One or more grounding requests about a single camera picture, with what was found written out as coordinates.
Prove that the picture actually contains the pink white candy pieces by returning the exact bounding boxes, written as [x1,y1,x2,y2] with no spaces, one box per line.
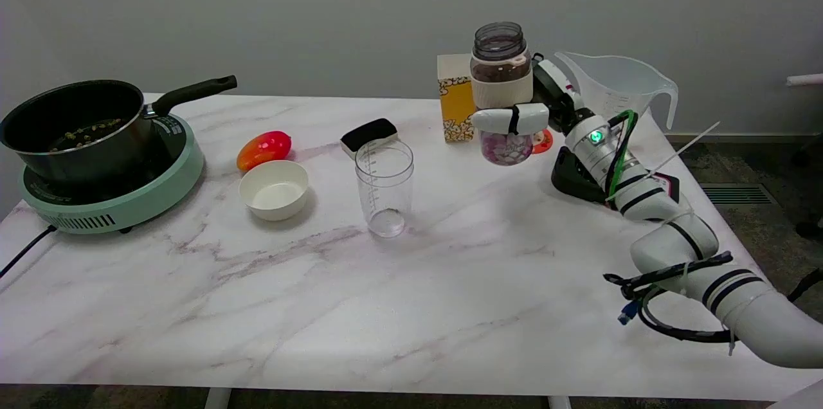
[481,132,534,166]

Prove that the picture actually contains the yellow popcorn box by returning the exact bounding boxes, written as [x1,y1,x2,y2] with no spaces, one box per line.
[437,53,478,143]

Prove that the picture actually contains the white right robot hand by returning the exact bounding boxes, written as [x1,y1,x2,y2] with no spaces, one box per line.
[471,55,597,136]

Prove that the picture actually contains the white bowl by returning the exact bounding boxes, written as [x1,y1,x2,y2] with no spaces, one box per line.
[239,160,310,222]

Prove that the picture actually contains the clear bottle with beige sleeve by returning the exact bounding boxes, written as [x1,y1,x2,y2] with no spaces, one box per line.
[469,22,536,167]

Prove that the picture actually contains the green robot cable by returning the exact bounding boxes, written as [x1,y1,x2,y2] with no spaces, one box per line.
[604,110,638,201]

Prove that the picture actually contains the clear tall measuring cup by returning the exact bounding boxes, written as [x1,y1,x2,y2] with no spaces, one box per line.
[355,139,415,239]

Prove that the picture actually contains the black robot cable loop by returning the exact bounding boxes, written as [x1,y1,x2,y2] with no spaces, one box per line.
[603,251,737,343]

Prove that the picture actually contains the mint green induction cooker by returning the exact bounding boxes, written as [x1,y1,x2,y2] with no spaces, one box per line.
[18,112,205,235]

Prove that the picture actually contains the floor vent grille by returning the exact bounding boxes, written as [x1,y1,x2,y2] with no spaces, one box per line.
[700,183,780,206]

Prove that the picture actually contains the long white zip tie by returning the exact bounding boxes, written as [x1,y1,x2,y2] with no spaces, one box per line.
[648,121,721,176]

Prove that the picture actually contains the large translucent plastic jug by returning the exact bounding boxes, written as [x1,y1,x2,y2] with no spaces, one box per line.
[554,51,680,133]

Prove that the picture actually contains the black device with red label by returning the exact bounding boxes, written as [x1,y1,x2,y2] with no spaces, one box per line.
[551,147,681,204]

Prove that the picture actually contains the red orange toy mango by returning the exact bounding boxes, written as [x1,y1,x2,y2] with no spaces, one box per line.
[236,131,293,172]

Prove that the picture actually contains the black power cord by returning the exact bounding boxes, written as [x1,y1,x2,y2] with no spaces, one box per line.
[0,224,57,278]

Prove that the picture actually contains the black saucepan with handle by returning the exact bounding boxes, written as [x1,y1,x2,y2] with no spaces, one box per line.
[0,75,238,186]

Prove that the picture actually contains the black and white sponge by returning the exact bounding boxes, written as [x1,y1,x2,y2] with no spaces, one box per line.
[340,118,399,159]

